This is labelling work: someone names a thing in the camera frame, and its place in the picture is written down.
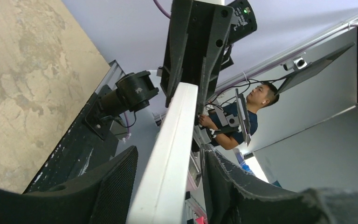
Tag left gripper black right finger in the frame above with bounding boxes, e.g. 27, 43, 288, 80
200, 145, 358, 224

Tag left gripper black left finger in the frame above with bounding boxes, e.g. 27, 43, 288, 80
0, 146, 138, 224

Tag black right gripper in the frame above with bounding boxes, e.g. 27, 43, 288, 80
160, 0, 257, 114

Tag white remote control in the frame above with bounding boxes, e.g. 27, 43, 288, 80
127, 83, 198, 224

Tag person in dark shirt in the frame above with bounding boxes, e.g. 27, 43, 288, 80
198, 82, 280, 150

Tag overhead monitor screen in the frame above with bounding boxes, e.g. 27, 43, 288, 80
277, 42, 355, 94

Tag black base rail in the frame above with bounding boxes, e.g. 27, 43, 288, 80
24, 85, 118, 193

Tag aluminium frame rail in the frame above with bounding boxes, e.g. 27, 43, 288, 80
95, 60, 125, 93

